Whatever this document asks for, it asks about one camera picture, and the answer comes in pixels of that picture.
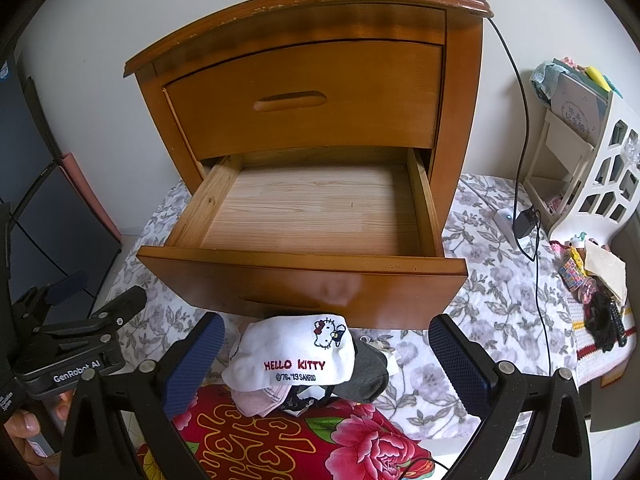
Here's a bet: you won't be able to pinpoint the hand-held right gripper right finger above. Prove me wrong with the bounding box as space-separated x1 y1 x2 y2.
428 313 593 480

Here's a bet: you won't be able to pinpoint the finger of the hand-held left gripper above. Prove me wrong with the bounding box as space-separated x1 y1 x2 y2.
42 286 148 333
15 271 88 318

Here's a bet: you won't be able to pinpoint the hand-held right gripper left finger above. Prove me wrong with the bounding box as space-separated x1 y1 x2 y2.
60 311 227 480

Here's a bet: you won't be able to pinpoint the pink striped socks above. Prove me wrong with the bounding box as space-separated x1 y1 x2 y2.
232 387 286 418

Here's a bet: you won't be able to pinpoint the white cartoon print socks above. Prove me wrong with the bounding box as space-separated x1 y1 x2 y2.
221 314 358 393

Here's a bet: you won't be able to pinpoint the grey garment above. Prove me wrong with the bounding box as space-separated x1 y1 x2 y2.
350 340 390 403

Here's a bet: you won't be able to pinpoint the closed wooden drawer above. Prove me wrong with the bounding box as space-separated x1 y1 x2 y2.
162 42 446 161

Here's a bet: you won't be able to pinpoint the person's left hand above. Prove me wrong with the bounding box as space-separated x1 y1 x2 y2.
2 391 76 471

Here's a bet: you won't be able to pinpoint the dark blue cabinet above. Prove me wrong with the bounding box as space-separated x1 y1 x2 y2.
0 50 123 306

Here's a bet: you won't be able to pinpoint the pink board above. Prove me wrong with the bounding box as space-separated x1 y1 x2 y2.
60 152 123 241

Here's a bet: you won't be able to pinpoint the cream crochet mat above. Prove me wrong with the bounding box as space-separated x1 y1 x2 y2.
565 280 640 388

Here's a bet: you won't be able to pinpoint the red floral blanket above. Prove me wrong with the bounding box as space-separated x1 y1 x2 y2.
135 385 436 480

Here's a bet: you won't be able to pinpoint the colourful patterned packet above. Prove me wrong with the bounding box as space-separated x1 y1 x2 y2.
557 255 588 288

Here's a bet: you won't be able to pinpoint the white power strip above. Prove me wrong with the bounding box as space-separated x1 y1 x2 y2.
492 207 521 246

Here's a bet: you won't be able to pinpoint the black power adapter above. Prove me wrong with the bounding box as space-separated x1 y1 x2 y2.
515 206 541 238

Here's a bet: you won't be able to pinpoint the grey sofa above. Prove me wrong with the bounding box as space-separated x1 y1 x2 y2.
575 220 640 433

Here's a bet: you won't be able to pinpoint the beige paper sheet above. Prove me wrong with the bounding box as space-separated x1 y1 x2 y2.
582 242 628 306

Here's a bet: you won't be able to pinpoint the white cut-out rack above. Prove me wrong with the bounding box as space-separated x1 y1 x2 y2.
522 87 640 243

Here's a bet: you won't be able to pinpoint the wooden nightstand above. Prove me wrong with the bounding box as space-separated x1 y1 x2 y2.
123 0 493 256

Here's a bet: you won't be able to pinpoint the pale grey book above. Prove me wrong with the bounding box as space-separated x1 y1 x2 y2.
550 72 608 143

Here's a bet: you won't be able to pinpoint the pale teal cloth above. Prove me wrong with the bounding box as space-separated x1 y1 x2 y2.
529 57 568 103

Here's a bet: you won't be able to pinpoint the yellow toy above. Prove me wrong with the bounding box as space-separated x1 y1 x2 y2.
585 65 613 91

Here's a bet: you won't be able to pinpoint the long black cable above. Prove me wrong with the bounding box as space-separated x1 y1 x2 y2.
295 0 556 378

